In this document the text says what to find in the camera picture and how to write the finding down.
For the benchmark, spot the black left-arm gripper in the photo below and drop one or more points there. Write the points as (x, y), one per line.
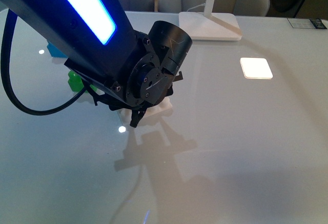
(141, 93)

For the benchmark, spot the white studded base plate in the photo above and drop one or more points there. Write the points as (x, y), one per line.
(164, 105)

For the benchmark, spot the left robot arm blue light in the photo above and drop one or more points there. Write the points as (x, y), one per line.
(118, 66)

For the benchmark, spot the green two-stud block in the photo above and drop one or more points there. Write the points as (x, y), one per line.
(75, 82)

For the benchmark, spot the blue three-stud block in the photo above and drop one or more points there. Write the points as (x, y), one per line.
(54, 52)

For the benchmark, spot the white desk lamp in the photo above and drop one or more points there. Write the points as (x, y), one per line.
(209, 25)

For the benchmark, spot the label sticker on table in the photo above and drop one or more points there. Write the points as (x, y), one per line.
(301, 23)

